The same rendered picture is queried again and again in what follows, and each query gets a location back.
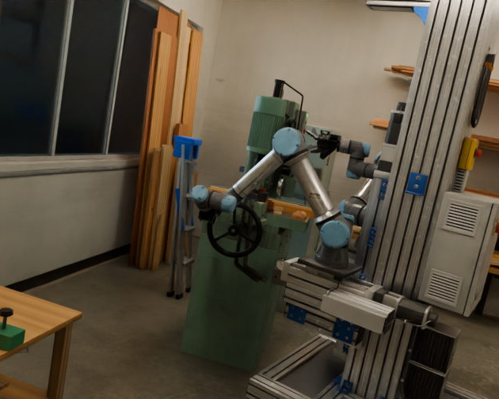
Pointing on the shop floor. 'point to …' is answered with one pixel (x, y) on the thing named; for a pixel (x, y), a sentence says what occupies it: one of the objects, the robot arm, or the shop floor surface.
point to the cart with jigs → (23, 340)
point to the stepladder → (188, 145)
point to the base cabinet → (231, 305)
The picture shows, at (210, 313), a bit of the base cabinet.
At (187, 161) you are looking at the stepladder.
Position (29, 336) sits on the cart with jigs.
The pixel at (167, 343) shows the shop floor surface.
